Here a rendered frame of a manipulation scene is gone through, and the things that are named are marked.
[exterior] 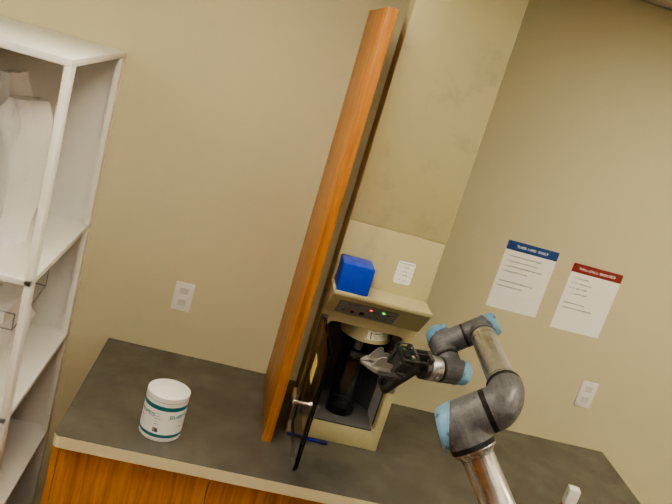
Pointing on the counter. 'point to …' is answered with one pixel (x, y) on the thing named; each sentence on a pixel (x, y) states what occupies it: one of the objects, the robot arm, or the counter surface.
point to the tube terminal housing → (349, 243)
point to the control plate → (366, 312)
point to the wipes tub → (164, 410)
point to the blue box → (354, 275)
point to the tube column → (434, 113)
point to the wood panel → (326, 209)
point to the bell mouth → (365, 334)
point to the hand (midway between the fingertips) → (363, 362)
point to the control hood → (413, 310)
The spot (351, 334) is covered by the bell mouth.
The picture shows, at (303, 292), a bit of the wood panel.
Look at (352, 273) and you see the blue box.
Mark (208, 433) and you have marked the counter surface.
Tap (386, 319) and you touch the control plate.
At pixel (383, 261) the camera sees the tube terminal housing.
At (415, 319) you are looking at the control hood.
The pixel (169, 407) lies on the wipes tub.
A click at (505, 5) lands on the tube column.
